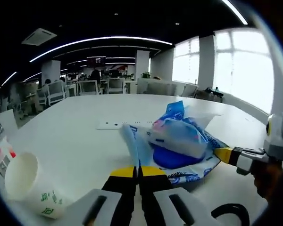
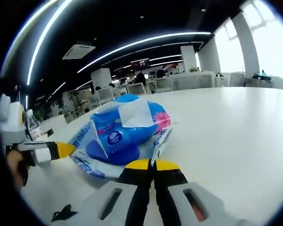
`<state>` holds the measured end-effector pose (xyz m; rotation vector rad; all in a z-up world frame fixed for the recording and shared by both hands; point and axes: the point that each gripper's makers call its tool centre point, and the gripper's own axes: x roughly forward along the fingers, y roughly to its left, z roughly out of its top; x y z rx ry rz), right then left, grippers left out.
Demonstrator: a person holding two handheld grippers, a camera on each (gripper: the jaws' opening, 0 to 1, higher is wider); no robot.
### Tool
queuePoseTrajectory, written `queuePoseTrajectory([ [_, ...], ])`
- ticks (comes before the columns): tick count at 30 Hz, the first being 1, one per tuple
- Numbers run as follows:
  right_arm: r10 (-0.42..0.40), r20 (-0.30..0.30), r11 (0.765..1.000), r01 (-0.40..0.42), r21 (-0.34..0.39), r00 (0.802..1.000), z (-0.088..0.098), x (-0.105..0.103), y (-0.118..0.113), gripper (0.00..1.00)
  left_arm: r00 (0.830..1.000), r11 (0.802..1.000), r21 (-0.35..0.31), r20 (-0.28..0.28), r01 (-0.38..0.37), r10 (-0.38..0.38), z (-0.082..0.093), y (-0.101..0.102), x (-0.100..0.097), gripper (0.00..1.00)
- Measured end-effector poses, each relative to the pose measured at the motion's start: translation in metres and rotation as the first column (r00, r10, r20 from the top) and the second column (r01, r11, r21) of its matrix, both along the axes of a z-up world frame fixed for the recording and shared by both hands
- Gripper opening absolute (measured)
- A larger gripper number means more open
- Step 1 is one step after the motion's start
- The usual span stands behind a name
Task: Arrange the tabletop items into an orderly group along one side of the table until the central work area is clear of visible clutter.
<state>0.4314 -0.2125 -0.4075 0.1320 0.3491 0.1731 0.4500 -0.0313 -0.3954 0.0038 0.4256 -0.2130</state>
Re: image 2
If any hanging display screen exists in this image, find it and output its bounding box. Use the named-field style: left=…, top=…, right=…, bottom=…
left=131, top=59, right=150, bottom=70

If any blue tissue pack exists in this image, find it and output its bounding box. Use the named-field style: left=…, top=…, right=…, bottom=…
left=68, top=94, right=180, bottom=179

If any large bright window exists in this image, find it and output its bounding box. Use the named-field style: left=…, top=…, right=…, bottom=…
left=240, top=0, right=283, bottom=81

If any clear plastic water bottle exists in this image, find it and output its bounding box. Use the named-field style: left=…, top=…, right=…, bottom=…
left=25, top=109, right=42, bottom=142

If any curved ceiling light strip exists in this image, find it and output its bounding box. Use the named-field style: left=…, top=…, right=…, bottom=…
left=27, top=0, right=73, bottom=86

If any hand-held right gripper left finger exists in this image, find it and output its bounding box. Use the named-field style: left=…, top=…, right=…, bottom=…
left=82, top=159, right=154, bottom=226

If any narrow bright window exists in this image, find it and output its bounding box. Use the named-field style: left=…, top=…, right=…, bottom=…
left=214, top=17, right=246, bottom=74

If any ceiling air conditioner vent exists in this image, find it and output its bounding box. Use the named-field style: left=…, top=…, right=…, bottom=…
left=62, top=42, right=96, bottom=61

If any teal item on sill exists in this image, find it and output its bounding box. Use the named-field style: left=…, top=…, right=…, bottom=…
left=253, top=70, right=272, bottom=82

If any person's left hand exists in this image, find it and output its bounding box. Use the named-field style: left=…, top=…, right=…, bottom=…
left=6, top=150, right=29, bottom=186

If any long ceiling light strip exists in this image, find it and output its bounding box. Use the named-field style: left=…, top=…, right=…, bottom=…
left=77, top=32, right=212, bottom=73

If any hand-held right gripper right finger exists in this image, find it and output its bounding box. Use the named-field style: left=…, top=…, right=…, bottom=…
left=153, top=160, right=247, bottom=226

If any white bench partition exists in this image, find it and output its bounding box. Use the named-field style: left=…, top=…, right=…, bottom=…
left=169, top=71, right=215, bottom=90

